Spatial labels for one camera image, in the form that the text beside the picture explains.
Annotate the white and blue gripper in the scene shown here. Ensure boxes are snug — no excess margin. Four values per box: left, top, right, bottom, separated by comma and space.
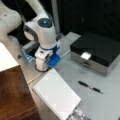
35, 47, 60, 72

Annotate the black and silver case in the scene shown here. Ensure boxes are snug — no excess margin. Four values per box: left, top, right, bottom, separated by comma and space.
70, 32, 120, 75

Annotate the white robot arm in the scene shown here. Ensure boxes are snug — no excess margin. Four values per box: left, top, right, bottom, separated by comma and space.
0, 0, 59, 71

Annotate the white label tag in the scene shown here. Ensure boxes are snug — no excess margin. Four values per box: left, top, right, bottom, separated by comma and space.
81, 52, 91, 60

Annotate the white spiral notebook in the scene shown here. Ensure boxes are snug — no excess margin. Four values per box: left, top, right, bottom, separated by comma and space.
33, 69, 81, 120

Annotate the black pen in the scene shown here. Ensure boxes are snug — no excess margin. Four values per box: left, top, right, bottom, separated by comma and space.
78, 81, 103, 94

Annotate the white cable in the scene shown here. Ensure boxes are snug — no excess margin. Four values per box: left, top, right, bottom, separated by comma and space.
26, 49, 72, 84

